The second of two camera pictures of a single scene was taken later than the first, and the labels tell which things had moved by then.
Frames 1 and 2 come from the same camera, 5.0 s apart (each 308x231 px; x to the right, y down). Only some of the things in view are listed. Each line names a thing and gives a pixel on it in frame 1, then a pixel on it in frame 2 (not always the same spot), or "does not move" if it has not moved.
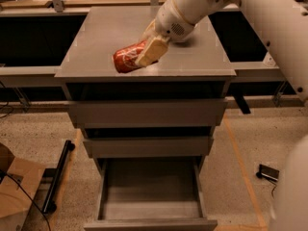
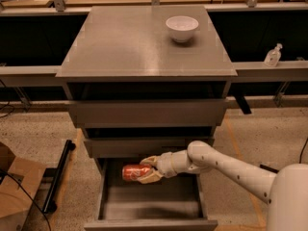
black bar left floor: x=50 y=204 does not move
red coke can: x=124 y=60 -> x=133 y=172
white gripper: x=169 y=22 -> x=165 y=165
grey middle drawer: x=110 y=148 does not move
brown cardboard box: x=17 y=181 does not move
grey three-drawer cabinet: x=152 y=125 does not move
